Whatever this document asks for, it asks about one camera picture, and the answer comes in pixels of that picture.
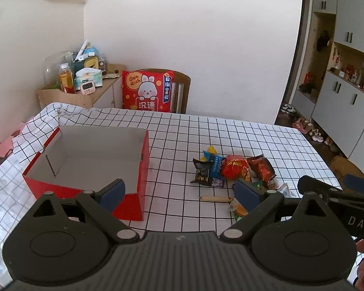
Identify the big red snack bag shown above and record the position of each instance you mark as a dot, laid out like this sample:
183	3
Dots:
235	167

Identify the pink digital timer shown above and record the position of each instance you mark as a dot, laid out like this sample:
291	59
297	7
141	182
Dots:
87	87

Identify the teal yellow toy box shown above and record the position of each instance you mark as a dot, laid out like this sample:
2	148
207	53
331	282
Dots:
89	59

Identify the wooden chair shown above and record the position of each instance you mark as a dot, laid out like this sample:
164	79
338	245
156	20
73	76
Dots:
180	90

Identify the tan stick snack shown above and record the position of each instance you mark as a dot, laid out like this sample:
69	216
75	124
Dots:
218	199

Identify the yellow snack packet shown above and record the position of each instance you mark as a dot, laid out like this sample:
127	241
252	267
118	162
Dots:
206	154

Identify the wooden side cabinet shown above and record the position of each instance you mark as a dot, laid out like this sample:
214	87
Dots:
107	96

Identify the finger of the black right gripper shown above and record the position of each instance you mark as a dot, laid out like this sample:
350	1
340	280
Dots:
353	183
327	192

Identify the orange burger snack packet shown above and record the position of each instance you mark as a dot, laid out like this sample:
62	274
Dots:
237	210

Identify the orange juice bottle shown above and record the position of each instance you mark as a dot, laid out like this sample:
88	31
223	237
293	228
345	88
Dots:
66	79

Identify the red cardboard box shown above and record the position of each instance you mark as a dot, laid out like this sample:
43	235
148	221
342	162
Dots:
79	158

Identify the tissue pack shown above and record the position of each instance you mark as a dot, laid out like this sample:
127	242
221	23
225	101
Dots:
88	74

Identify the blue snack packet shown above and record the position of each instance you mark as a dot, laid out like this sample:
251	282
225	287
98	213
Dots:
216	179

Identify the black snack packet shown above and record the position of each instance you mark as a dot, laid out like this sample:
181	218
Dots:
203	171

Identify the pink patterned cloth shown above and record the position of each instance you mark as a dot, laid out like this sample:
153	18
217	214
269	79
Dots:
7	146

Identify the dark red foil snack packet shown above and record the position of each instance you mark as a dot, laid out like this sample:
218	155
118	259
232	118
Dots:
262	168

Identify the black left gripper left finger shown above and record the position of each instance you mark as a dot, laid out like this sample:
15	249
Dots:
98	208

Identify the white gray wall cabinets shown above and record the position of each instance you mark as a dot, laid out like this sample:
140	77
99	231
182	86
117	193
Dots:
331	84

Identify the white black grid tablecloth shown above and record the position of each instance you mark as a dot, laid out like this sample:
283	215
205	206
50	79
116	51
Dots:
172	199

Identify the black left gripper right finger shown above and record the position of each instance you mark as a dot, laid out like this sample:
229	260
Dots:
261	207

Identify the clear glass dome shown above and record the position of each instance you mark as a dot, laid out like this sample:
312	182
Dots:
51	66

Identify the red rabbit cushion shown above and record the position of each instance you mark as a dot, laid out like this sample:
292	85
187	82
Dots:
147	91

